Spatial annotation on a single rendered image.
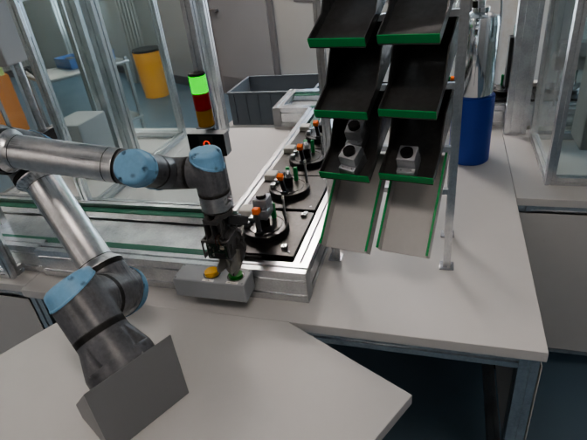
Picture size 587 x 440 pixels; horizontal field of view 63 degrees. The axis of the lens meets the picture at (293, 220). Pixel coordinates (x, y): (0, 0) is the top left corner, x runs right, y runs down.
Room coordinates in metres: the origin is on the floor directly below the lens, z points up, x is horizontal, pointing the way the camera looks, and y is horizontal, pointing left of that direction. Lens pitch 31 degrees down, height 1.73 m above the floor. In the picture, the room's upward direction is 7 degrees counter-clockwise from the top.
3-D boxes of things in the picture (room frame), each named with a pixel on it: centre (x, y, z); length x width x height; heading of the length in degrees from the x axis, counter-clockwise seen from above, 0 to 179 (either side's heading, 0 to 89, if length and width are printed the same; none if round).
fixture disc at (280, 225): (1.24, 0.09, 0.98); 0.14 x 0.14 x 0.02
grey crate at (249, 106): (3.38, -0.01, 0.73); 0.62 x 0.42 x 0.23; 71
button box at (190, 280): (1.07, 0.24, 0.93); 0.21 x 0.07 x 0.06; 71
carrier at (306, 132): (1.95, -0.16, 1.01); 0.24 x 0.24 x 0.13; 71
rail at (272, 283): (1.19, 0.40, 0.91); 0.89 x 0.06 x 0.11; 71
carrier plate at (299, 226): (1.24, 0.09, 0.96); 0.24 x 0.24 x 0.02; 71
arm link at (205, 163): (1.03, 0.18, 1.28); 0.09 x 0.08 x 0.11; 78
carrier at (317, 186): (1.48, 0.00, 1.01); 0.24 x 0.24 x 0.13; 71
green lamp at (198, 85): (1.42, 0.23, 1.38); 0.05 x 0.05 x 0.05
